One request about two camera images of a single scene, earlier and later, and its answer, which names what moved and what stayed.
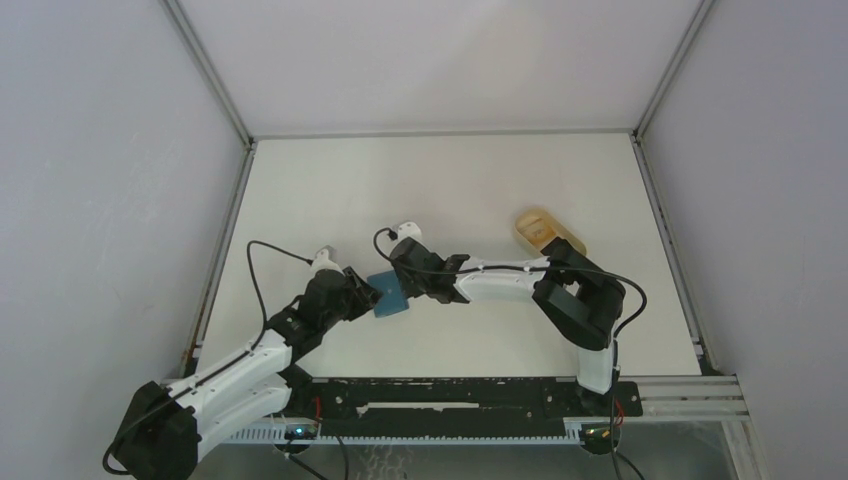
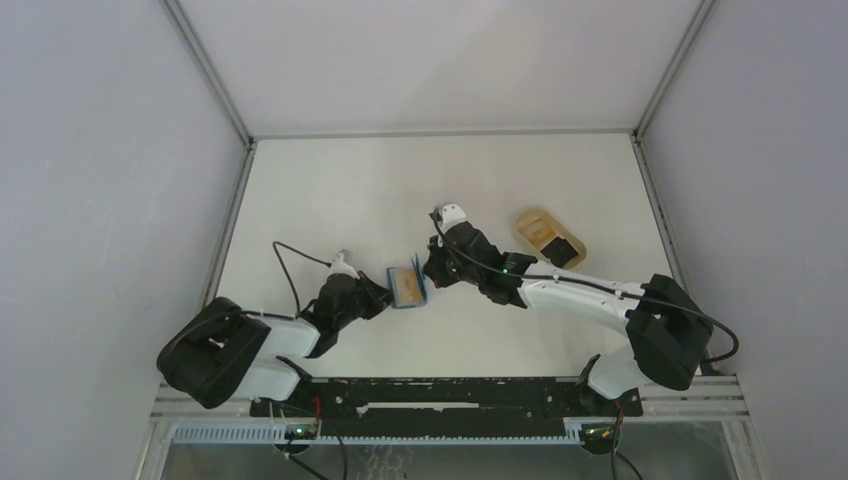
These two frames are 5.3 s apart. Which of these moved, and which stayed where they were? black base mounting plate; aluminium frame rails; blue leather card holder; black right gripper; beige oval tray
Moved: blue leather card holder; black right gripper
Stayed: aluminium frame rails; black base mounting plate; beige oval tray
